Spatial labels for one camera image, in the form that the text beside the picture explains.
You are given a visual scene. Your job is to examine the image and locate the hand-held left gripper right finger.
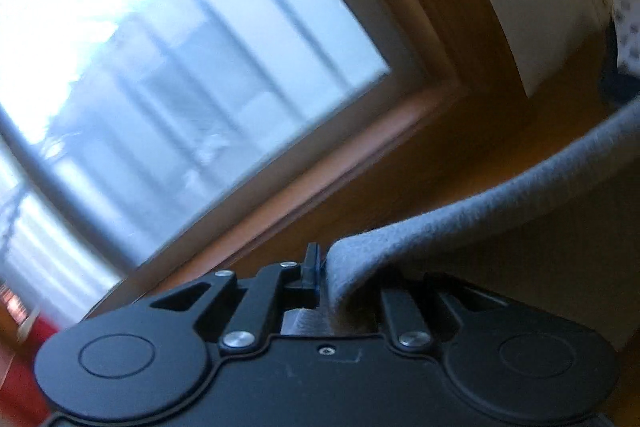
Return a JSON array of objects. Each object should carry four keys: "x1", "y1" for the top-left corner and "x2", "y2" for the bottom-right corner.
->
[{"x1": 380, "y1": 274, "x2": 507, "y2": 351}]

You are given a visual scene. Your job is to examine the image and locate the navy folded garment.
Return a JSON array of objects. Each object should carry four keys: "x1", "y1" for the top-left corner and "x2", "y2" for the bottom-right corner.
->
[{"x1": 600, "y1": 27, "x2": 640, "y2": 108}]

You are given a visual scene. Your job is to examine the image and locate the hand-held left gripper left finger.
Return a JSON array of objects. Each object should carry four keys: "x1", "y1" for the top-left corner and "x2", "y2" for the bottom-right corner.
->
[{"x1": 150, "y1": 243, "x2": 324, "y2": 352}]

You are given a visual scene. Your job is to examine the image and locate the grey sweatpants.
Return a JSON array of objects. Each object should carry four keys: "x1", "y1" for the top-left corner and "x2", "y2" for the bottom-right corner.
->
[{"x1": 320, "y1": 97, "x2": 640, "y2": 333}]

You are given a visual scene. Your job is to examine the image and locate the wooden window sill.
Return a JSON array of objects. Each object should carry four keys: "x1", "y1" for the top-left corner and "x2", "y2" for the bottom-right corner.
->
[{"x1": 85, "y1": 82, "x2": 471, "y2": 308}]

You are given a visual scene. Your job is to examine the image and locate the window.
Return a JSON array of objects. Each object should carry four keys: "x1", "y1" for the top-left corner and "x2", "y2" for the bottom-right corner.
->
[{"x1": 0, "y1": 0, "x2": 451, "y2": 283}]

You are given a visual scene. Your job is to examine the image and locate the white patterned folded garment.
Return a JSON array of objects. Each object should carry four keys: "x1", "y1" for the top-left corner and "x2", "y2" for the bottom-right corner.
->
[{"x1": 612, "y1": 0, "x2": 640, "y2": 72}]

